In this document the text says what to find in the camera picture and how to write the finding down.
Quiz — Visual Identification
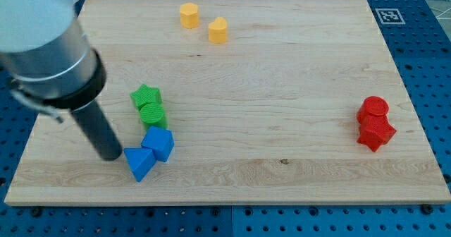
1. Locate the red cylinder block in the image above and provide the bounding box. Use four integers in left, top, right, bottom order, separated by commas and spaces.
357, 96, 389, 123

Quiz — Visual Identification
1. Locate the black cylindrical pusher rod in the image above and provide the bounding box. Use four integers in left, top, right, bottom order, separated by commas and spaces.
70, 100, 123, 161

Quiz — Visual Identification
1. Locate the green star block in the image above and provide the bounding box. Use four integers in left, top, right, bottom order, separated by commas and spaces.
130, 84, 162, 110

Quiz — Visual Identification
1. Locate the yellow hexagon block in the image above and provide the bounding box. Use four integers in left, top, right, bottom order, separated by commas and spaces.
179, 2, 199, 29

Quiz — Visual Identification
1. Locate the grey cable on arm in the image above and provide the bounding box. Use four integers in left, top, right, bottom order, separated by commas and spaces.
9, 88, 65, 124

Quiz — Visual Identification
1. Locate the blue triangle block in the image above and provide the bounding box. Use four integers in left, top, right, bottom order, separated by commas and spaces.
124, 148, 156, 182

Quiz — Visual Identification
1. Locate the red star block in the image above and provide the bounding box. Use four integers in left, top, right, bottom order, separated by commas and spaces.
357, 116, 397, 152

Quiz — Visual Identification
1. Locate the blue cube block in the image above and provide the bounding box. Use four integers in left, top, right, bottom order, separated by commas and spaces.
141, 126, 174, 162

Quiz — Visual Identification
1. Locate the green cylinder block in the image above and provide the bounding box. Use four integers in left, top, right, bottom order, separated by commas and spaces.
139, 103, 168, 130

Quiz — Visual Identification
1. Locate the light wooden board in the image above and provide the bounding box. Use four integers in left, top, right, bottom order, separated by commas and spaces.
5, 0, 450, 206

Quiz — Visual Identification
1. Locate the yellow heart block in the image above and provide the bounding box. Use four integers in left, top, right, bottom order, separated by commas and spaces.
208, 17, 228, 44

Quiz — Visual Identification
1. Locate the white fiducial marker tag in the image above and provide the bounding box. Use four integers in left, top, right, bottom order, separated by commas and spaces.
375, 8, 405, 25

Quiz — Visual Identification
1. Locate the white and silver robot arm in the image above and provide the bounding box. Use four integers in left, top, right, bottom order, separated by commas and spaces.
1, 0, 106, 109

